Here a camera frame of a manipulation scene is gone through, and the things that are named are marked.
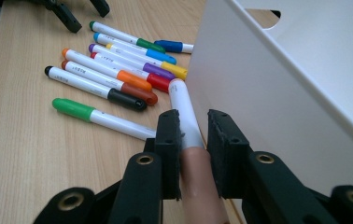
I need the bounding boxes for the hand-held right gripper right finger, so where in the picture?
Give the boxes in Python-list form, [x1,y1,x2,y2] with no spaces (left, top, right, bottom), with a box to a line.
[206,108,337,224]

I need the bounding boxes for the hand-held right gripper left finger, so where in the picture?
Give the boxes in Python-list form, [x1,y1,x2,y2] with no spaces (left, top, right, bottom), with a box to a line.
[107,108,182,224]

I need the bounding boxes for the dark green marker pen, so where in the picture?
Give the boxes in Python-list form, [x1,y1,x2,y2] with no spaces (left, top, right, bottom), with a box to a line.
[89,20,167,54]

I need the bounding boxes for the light blue marker pen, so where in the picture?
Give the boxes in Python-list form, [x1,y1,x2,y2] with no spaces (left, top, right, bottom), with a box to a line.
[92,32,177,65]

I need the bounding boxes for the orange marker pen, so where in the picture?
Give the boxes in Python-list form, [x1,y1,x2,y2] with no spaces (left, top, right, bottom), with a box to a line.
[61,48,153,93]

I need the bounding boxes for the purple marker pen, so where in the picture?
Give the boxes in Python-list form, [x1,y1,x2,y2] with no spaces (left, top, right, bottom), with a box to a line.
[88,43,177,82]

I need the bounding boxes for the brown marker pen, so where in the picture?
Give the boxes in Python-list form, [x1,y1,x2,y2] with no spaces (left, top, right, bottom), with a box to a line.
[60,60,159,106]

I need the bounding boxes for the pink marker pen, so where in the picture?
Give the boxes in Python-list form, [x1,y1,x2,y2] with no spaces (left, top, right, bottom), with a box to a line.
[167,77,231,224]

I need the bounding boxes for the black marker pen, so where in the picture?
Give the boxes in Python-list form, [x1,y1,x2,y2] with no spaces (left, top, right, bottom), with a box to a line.
[44,65,148,112]

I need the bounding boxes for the dark blue marker pen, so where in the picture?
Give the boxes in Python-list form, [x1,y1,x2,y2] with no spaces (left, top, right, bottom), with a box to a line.
[153,38,195,54]

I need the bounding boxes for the red marker pen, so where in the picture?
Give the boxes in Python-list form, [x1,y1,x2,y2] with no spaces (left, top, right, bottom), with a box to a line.
[90,51,173,93]

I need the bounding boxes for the white plastic bin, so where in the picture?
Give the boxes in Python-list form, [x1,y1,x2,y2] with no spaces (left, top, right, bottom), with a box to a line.
[185,0,353,200]

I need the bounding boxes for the light green marker pen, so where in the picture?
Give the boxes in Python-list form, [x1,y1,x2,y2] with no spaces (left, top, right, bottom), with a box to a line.
[51,97,158,142]

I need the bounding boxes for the yellow marker pen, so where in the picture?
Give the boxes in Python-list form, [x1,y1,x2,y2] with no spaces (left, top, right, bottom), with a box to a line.
[105,42,189,81]

